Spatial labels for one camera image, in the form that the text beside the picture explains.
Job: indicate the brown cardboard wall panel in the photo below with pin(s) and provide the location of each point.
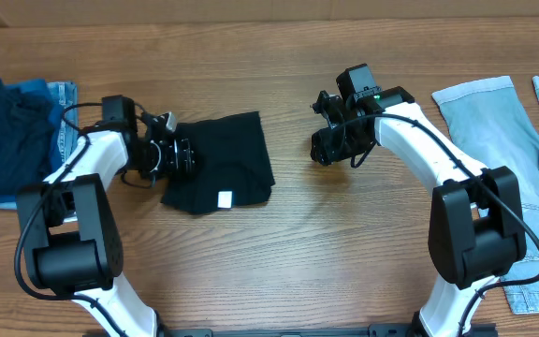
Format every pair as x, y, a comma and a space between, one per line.
56, 13

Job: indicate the black t-shirt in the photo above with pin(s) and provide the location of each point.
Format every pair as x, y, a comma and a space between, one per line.
232, 166

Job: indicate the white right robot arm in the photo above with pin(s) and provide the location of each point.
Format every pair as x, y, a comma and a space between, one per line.
475, 231

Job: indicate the light blue jeans, right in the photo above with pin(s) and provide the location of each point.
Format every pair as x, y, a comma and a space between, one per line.
487, 121

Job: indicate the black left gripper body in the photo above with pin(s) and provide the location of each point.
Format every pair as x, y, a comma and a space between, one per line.
183, 157

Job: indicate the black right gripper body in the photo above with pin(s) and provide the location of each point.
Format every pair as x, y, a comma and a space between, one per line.
325, 146

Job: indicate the folded light blue jeans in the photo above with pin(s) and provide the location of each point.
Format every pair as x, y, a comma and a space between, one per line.
61, 94

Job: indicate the folded dark blue shirt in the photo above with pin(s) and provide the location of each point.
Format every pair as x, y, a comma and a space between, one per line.
30, 121

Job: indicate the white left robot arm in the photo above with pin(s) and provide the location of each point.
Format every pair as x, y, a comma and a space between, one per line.
70, 247

